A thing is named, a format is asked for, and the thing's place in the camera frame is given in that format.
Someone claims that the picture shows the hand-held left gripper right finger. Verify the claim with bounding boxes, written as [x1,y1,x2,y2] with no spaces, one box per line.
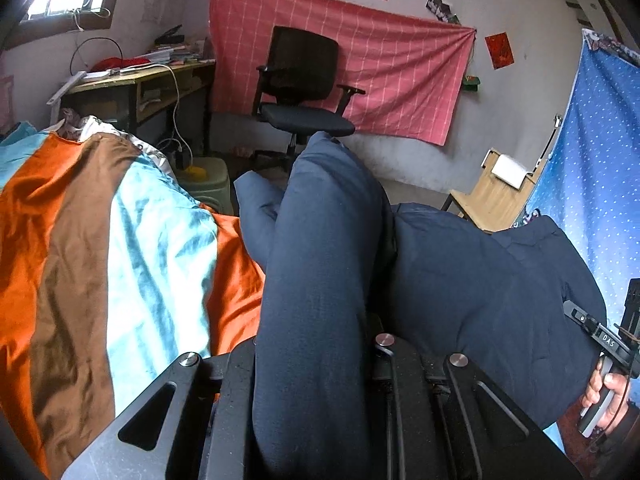
[367,312,583,480]

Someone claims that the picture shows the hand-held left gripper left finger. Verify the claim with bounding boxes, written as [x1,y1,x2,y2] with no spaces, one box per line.
[60,342,258,480]

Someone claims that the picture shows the navy puffer jacket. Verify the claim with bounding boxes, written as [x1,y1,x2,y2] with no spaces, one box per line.
[232,131,608,480]

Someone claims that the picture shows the person's right hand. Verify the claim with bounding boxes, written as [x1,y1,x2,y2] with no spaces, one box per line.
[581,362,640,431]

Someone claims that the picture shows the orange brown blue striped blanket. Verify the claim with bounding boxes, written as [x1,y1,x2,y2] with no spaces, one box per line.
[0,120,266,478]

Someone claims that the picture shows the blue printed hanging cloth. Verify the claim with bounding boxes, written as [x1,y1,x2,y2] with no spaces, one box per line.
[520,30,640,461]

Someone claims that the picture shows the light wooden chair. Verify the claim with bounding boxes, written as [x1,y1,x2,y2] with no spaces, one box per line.
[441,147,551,233]

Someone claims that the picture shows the grey patterned cloth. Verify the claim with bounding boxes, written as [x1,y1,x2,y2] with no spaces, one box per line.
[57,107,176,181]

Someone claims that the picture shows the wooden desk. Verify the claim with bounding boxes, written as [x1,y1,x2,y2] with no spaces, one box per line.
[60,57,217,156]

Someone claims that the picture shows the black office chair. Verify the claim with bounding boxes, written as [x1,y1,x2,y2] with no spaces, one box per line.
[247,26,366,173]

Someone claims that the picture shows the stack of books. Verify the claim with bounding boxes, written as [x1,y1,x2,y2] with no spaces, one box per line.
[147,42,206,63]

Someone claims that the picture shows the red cloth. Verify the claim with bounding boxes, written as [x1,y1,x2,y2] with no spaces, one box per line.
[92,57,151,71]

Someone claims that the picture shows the pink hanging cloth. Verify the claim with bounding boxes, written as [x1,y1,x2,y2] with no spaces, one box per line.
[0,75,13,131]

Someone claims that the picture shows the white cable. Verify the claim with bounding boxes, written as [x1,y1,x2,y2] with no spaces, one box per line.
[145,62,193,161]

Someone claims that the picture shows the red wall paper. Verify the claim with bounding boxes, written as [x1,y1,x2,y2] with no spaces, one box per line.
[485,32,515,70]

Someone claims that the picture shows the pink checked wall cloth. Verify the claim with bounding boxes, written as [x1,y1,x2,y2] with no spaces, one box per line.
[209,0,477,147]

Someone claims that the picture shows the dark wall photo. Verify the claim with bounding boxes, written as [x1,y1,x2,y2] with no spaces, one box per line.
[426,0,461,26]

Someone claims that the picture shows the black cable loop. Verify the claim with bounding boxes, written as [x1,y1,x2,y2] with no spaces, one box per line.
[70,37,126,73]

